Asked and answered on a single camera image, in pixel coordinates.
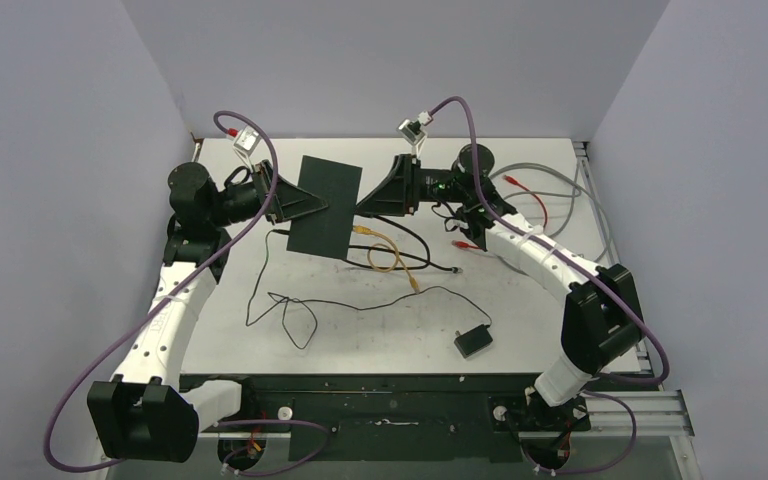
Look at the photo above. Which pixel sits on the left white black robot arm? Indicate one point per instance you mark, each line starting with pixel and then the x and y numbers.
pixel 141 413

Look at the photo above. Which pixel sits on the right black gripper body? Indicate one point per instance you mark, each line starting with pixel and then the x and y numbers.
pixel 424 185

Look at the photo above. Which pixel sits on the black network switch box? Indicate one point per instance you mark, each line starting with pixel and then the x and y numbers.
pixel 327 231

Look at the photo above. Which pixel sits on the black power adapter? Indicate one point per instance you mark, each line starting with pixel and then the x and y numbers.
pixel 473 341

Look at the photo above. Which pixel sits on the aluminium front rail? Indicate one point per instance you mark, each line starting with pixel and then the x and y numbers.
pixel 646 414

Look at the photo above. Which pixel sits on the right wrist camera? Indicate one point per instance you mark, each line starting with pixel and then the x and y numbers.
pixel 413 131

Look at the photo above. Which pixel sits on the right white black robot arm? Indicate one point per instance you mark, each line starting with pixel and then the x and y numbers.
pixel 601 312

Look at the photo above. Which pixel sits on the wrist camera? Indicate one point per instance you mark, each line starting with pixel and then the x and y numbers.
pixel 245 141
pixel 413 131

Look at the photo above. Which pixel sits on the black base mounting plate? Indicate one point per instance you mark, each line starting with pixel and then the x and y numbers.
pixel 254 453

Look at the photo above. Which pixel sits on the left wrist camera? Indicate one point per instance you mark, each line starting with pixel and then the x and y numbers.
pixel 245 141

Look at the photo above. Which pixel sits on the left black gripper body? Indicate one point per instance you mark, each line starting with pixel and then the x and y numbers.
pixel 244 201

